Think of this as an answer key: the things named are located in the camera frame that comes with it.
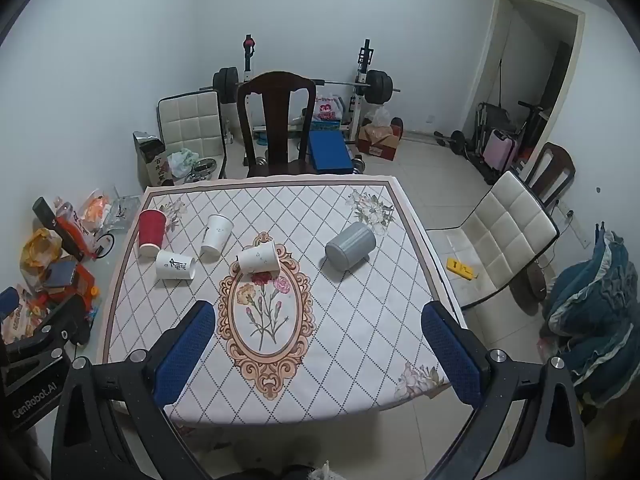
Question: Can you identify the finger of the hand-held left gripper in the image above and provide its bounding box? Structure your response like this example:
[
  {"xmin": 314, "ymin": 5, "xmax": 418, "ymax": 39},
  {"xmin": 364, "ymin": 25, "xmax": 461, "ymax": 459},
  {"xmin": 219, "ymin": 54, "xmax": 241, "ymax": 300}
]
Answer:
[
  {"xmin": 4, "ymin": 294, "xmax": 96, "ymax": 361},
  {"xmin": 0, "ymin": 287, "xmax": 21, "ymax": 323}
]

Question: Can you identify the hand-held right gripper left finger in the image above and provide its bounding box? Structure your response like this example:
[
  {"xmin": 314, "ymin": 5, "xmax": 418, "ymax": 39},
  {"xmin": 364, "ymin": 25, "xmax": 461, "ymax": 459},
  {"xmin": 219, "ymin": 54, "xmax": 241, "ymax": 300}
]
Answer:
[{"xmin": 51, "ymin": 300, "xmax": 221, "ymax": 480}]

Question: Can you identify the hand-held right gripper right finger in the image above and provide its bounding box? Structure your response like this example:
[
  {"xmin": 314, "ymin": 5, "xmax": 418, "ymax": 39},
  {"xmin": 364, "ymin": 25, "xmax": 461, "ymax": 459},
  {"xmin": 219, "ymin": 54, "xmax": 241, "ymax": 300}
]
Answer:
[{"xmin": 421, "ymin": 301, "xmax": 587, "ymax": 480}]

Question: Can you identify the white cup with black print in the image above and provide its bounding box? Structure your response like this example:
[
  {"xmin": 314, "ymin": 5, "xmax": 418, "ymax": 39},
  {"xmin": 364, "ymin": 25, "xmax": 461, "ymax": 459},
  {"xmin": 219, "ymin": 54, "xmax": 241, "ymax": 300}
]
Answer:
[{"xmin": 155, "ymin": 251, "xmax": 196, "ymax": 281}]

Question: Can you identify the white cup with small specks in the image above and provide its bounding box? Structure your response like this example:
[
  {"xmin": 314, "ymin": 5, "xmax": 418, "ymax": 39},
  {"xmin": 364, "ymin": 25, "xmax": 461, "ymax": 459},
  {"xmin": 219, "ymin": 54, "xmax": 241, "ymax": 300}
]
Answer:
[{"xmin": 236, "ymin": 241, "xmax": 279, "ymax": 274}]

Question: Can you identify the plain white paper cup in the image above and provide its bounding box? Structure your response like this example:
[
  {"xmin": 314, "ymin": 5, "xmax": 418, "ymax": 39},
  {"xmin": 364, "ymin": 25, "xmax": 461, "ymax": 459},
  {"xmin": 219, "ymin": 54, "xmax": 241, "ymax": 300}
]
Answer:
[{"xmin": 200, "ymin": 214, "xmax": 234, "ymax": 257}]

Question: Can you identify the red paper cup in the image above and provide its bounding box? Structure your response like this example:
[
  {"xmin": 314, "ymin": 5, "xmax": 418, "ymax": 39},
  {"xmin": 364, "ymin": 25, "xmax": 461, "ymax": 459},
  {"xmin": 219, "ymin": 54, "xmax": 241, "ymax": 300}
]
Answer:
[{"xmin": 138, "ymin": 209, "xmax": 167, "ymax": 258}]

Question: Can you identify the grey plastic cup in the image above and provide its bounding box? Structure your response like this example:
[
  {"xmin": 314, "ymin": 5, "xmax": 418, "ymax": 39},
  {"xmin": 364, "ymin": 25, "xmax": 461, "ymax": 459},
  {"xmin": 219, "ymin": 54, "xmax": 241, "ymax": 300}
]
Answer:
[{"xmin": 324, "ymin": 221, "xmax": 377, "ymax": 271}]

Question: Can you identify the colourful snack packet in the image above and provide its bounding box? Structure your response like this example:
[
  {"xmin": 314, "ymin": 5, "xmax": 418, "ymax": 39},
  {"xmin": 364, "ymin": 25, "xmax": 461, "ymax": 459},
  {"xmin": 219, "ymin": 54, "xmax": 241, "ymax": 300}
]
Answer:
[{"xmin": 0, "ymin": 285, "xmax": 51, "ymax": 343}]

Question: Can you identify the orange box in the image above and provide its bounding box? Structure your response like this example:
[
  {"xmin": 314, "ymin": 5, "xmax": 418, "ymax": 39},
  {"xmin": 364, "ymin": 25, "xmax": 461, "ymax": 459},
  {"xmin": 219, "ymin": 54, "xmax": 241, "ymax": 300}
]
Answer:
[{"xmin": 50, "ymin": 262, "xmax": 101, "ymax": 313}]

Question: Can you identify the blue notebook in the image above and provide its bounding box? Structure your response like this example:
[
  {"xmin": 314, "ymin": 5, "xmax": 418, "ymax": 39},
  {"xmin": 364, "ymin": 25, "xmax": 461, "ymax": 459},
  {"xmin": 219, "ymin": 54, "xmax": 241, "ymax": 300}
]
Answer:
[{"xmin": 42, "ymin": 260, "xmax": 78, "ymax": 288}]

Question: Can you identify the yellow plastic bag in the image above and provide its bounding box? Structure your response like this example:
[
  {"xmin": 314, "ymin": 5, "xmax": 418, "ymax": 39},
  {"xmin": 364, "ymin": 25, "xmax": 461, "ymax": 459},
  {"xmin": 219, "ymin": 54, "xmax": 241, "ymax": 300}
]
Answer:
[{"xmin": 20, "ymin": 228, "xmax": 63, "ymax": 281}]

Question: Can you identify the yellow tool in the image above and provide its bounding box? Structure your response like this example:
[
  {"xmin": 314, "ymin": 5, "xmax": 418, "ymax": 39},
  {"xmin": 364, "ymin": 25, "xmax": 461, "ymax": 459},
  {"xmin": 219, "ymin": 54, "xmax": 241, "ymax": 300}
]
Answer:
[{"xmin": 446, "ymin": 258, "xmax": 478, "ymax": 281}]

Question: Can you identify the black and red stick tool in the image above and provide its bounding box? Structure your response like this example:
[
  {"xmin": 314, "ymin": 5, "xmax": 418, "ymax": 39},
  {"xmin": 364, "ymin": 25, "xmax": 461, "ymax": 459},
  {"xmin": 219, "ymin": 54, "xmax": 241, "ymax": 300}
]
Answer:
[{"xmin": 32, "ymin": 197, "xmax": 100, "ymax": 261}]

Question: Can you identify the floral diamond pattern tablecloth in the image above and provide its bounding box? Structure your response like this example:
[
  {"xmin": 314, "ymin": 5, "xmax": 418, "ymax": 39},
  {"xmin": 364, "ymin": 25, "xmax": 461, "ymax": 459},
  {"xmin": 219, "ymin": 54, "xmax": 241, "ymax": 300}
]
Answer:
[{"xmin": 97, "ymin": 174, "xmax": 463, "ymax": 423}]

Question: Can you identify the orange plastic bag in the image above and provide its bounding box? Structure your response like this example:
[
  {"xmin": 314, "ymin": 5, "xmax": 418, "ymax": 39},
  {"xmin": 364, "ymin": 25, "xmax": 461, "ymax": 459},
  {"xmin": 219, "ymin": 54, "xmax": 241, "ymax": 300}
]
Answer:
[{"xmin": 80, "ymin": 190, "xmax": 111, "ymax": 233}]

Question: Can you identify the clear plastic container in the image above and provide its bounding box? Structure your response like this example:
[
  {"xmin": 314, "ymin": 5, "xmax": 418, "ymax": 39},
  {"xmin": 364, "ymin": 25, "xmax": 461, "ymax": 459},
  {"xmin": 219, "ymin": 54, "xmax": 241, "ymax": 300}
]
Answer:
[{"xmin": 102, "ymin": 195, "xmax": 141, "ymax": 231}]

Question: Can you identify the white padded chair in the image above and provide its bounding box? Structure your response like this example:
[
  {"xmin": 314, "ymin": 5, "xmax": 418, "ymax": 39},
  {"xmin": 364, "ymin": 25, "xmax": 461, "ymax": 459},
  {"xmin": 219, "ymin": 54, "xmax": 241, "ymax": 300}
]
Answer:
[
  {"xmin": 157, "ymin": 91, "xmax": 228, "ymax": 181},
  {"xmin": 425, "ymin": 170, "xmax": 560, "ymax": 311}
]

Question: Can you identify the blue blanket pile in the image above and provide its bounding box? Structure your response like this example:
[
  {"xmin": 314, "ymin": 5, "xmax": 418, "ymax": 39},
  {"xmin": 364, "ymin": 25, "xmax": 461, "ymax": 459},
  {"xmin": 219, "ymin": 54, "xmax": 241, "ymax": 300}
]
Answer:
[{"xmin": 542, "ymin": 230, "xmax": 640, "ymax": 406}]

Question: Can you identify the brown printed carton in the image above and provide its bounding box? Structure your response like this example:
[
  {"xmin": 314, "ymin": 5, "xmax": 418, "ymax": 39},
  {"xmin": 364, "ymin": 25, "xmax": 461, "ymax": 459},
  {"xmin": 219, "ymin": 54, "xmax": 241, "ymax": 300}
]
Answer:
[{"xmin": 133, "ymin": 131, "xmax": 175, "ymax": 187}]

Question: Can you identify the metal bowl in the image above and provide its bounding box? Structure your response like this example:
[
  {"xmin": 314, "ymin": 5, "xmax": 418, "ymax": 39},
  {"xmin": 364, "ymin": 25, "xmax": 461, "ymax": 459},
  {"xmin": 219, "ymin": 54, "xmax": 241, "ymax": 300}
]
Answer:
[{"xmin": 186, "ymin": 158, "xmax": 217, "ymax": 181}]

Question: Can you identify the pale green plastic bag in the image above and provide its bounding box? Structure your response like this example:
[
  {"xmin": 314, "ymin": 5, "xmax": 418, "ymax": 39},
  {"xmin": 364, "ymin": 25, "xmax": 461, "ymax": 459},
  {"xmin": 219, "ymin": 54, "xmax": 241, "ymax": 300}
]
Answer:
[{"xmin": 167, "ymin": 148, "xmax": 201, "ymax": 178}]

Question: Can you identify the pink suitcase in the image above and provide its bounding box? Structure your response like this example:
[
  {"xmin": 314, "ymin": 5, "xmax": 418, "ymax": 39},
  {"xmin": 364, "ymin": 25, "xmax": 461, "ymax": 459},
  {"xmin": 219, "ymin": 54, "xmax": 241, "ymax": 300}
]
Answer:
[{"xmin": 482, "ymin": 129, "xmax": 518, "ymax": 171}]

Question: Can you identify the dark wooden chair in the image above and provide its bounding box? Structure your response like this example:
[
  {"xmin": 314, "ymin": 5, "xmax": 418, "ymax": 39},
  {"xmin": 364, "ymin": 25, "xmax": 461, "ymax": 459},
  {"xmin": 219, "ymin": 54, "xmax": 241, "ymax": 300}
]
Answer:
[
  {"xmin": 236, "ymin": 71, "xmax": 317, "ymax": 179},
  {"xmin": 515, "ymin": 142, "xmax": 576, "ymax": 206}
]

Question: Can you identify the small black dumbbell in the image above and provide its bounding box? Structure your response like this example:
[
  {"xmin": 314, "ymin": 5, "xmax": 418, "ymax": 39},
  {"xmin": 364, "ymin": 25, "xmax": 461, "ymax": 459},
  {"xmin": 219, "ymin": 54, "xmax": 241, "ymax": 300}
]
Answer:
[{"xmin": 434, "ymin": 130, "xmax": 468, "ymax": 153}]

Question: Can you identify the brown cardboard box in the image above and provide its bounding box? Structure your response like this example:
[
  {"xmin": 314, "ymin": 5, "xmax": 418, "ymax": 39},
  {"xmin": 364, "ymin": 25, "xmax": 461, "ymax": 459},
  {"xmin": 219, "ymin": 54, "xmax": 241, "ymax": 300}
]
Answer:
[{"xmin": 356, "ymin": 117, "xmax": 404, "ymax": 161}]

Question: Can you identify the folded metal cart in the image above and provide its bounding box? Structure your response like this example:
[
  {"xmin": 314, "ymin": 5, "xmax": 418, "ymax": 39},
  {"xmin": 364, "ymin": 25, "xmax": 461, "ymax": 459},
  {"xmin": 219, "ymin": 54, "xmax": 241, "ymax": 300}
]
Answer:
[{"xmin": 472, "ymin": 102, "xmax": 506, "ymax": 161}]

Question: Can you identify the blue bench pad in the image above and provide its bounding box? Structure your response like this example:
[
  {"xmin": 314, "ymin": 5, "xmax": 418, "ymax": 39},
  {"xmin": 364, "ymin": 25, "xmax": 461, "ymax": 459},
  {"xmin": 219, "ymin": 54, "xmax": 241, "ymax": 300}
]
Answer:
[{"xmin": 307, "ymin": 131, "xmax": 354, "ymax": 173}]

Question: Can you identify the pink and white plastic bag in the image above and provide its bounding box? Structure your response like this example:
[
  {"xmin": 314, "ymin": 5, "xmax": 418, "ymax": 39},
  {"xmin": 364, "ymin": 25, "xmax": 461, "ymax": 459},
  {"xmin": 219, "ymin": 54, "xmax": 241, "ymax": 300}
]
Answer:
[{"xmin": 312, "ymin": 92, "xmax": 345, "ymax": 122}]

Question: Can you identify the black barbell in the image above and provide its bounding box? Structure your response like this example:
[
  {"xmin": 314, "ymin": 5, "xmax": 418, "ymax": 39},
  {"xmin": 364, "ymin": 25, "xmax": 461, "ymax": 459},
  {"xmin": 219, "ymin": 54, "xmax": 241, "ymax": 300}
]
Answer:
[{"xmin": 212, "ymin": 66, "xmax": 401, "ymax": 106}]

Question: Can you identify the white weight rack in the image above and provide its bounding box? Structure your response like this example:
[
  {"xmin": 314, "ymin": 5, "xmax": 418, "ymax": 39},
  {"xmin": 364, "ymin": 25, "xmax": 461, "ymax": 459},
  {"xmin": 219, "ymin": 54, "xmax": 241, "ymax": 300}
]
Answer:
[{"xmin": 242, "ymin": 35, "xmax": 376, "ymax": 147}]

